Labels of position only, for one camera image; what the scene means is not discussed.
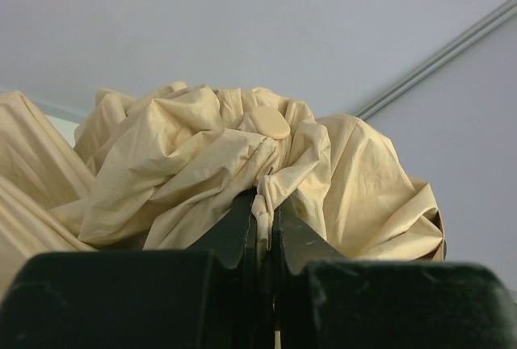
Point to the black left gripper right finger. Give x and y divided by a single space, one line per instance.
326 300

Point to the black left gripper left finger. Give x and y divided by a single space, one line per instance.
199 297

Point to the beige and black folding umbrella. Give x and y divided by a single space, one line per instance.
162 170

